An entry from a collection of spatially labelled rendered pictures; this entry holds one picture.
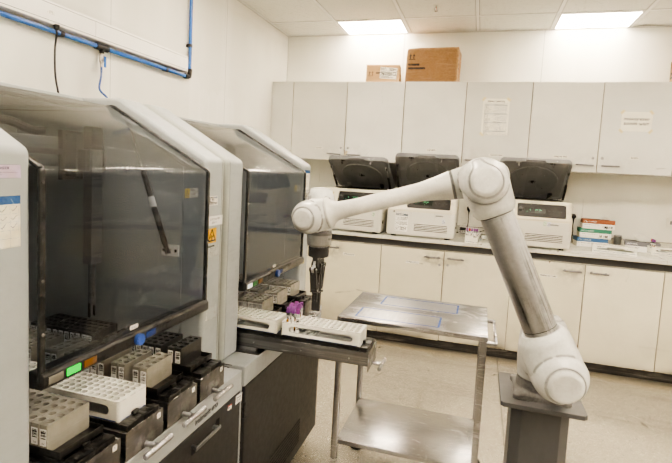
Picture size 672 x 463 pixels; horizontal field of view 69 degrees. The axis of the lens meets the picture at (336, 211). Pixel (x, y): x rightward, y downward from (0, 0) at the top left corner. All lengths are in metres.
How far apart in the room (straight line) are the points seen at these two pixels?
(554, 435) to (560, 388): 0.34
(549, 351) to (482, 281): 2.50
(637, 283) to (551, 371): 2.67
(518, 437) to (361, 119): 3.13
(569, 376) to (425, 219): 2.61
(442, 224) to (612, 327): 1.43
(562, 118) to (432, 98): 1.03
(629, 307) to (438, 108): 2.09
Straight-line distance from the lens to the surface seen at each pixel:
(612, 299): 4.16
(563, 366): 1.56
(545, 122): 4.29
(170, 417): 1.44
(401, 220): 4.02
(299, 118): 4.56
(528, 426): 1.87
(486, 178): 1.43
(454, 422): 2.53
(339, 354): 1.77
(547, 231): 4.00
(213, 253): 1.64
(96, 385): 1.42
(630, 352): 4.29
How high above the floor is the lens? 1.43
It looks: 5 degrees down
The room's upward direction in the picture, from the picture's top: 3 degrees clockwise
